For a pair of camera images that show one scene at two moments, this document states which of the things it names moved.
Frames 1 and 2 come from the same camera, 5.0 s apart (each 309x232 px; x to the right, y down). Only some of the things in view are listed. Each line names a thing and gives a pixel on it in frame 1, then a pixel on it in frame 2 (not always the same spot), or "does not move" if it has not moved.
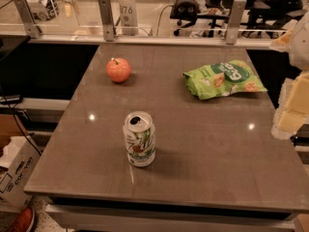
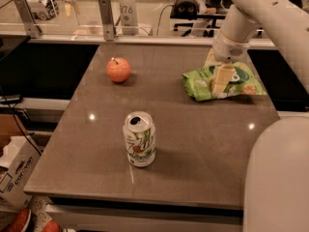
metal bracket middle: (106, 12) does not move
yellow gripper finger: (285, 39) → (210, 60)
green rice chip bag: (223, 78) does not move
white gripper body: (301, 45) → (229, 50)
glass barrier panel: (186, 14) does not move
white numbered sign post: (127, 10) does not move
